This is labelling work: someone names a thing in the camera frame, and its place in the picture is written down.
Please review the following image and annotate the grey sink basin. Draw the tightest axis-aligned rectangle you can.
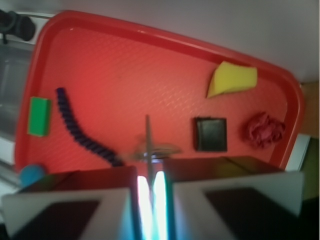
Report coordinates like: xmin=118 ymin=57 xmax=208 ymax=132
xmin=0 ymin=41 xmax=34 ymax=142

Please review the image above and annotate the red fabric scrunchie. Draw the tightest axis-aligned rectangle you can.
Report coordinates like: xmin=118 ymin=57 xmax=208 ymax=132
xmin=243 ymin=112 xmax=286 ymax=149

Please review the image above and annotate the brown cardboard panel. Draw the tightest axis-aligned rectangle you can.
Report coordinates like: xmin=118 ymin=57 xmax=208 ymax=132
xmin=300 ymin=81 xmax=320 ymax=139

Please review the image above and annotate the dark blue rope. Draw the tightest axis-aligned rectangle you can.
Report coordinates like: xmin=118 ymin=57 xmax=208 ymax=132
xmin=55 ymin=87 xmax=125 ymax=168

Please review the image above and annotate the grey faucet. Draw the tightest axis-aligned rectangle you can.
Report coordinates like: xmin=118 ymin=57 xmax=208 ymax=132
xmin=0 ymin=10 xmax=36 ymax=45

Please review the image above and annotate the yellow sponge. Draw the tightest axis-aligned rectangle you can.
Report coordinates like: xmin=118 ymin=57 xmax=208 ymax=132
xmin=206 ymin=61 xmax=258 ymax=98

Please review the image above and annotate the red plastic tray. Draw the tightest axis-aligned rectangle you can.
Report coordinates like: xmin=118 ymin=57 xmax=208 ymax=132
xmin=14 ymin=10 xmax=304 ymax=173

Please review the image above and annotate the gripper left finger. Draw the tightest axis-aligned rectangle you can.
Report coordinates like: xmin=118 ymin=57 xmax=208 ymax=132
xmin=2 ymin=166 xmax=140 ymax=240

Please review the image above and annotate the blue crocheted ball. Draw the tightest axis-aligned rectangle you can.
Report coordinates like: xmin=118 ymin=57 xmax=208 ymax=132
xmin=19 ymin=164 xmax=46 ymax=188

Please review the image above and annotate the silver key bunch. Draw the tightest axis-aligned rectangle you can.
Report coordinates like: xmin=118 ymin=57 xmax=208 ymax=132
xmin=133 ymin=114 xmax=182 ymax=188

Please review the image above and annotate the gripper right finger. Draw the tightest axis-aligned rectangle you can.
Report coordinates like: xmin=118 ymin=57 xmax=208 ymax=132
xmin=163 ymin=156 xmax=305 ymax=240

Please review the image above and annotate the green rectangular block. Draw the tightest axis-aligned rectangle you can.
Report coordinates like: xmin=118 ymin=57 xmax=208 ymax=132
xmin=27 ymin=96 xmax=52 ymax=137

